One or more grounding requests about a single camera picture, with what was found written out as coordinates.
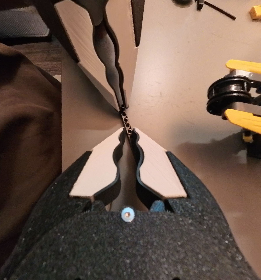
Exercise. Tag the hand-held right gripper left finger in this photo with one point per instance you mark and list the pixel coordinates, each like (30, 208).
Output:
(97, 172)

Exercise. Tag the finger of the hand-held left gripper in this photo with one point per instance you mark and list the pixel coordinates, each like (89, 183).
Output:
(126, 43)
(82, 43)

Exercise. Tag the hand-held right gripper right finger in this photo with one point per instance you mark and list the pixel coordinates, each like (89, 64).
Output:
(159, 172)

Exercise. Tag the long black holed brick beam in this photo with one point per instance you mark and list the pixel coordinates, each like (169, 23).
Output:
(127, 122)

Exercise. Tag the short black brick beam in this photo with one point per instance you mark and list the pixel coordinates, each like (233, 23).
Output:
(200, 4)

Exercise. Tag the grey mesh office chair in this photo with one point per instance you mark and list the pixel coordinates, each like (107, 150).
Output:
(16, 24)

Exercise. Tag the thin black axle rod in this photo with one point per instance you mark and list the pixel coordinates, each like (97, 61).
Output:
(220, 10)

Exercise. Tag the person's brown clothing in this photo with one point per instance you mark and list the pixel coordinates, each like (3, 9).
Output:
(16, 131)

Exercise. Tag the yellow black toy brick vehicle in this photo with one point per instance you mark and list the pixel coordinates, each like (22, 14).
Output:
(226, 94)

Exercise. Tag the long yellow brick panel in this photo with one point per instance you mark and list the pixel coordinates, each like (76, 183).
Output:
(260, 13)

